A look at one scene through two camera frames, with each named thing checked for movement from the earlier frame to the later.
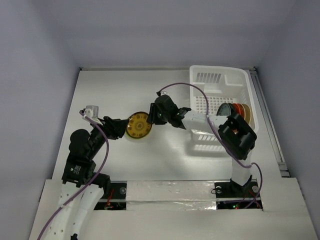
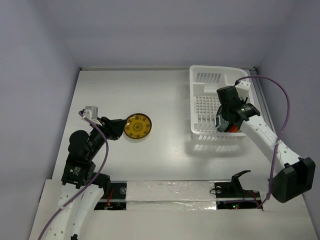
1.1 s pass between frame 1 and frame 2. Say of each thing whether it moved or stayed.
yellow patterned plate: stayed
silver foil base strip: stayed
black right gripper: moved
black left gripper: stayed
